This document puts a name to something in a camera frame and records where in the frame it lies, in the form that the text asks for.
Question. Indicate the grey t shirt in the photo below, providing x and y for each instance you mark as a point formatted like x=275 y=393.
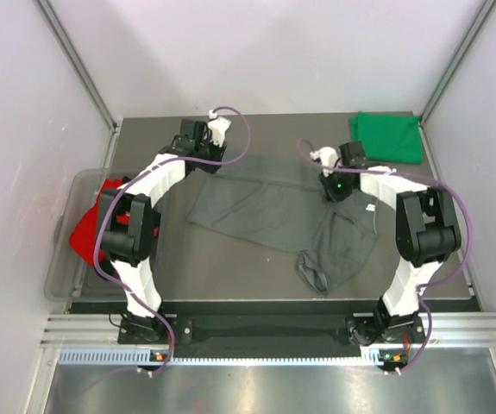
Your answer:
x=281 y=204

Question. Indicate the aluminium front rail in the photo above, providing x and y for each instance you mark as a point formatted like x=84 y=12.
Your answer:
x=449 y=330

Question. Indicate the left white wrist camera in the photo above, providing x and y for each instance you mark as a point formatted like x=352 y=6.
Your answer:
x=218 y=127

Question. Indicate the slotted cable duct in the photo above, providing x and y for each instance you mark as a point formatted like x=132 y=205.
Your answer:
x=153 y=358

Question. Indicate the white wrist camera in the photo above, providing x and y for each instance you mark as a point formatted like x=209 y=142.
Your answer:
x=327 y=157
x=218 y=127

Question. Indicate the right aluminium frame post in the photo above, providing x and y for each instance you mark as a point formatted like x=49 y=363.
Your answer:
x=471 y=34

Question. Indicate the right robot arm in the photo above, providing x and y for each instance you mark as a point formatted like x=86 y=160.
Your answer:
x=427 y=231

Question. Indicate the left aluminium frame post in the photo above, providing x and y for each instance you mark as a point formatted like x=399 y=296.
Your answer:
x=60 y=34

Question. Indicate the aluminium frame post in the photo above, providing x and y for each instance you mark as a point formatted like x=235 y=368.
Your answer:
x=471 y=34
x=60 y=34

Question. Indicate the folded green t shirt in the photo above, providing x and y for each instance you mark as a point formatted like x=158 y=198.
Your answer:
x=388 y=138

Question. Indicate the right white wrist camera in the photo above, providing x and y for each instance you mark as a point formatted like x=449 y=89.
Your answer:
x=327 y=157

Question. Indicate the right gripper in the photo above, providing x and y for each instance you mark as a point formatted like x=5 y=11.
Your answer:
x=331 y=194

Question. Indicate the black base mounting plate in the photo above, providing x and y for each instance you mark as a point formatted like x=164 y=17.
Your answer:
x=346 y=322

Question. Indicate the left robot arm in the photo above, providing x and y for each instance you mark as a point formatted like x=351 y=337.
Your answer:
x=127 y=218

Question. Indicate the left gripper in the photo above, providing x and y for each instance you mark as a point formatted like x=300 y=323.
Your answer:
x=217 y=151

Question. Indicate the clear plastic bin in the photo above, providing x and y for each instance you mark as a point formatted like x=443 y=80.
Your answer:
x=69 y=277

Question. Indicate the red t shirt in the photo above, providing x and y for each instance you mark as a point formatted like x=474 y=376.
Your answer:
x=81 y=239

